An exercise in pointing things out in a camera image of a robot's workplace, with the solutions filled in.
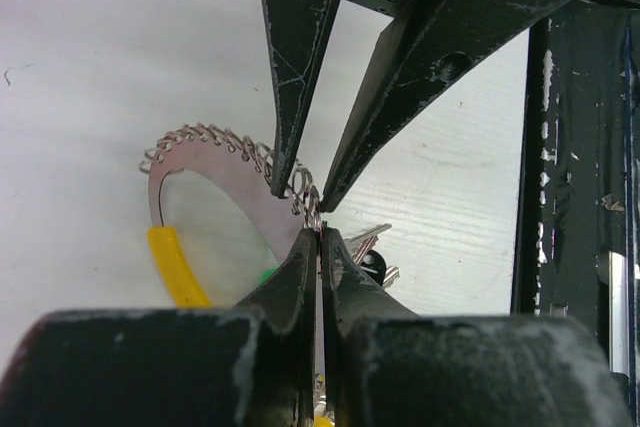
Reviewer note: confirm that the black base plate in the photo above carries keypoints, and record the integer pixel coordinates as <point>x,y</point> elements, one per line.
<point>576,253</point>

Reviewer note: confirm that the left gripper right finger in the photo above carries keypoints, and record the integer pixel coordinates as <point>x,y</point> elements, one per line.
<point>364,327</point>

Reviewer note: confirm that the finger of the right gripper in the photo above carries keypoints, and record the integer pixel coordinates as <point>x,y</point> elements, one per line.
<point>426,49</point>
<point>297,33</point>

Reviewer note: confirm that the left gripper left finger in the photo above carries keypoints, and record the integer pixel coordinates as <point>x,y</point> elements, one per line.
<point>274,371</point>

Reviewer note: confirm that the metal keyring with keys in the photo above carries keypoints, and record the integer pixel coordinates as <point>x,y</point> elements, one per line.
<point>248,223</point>

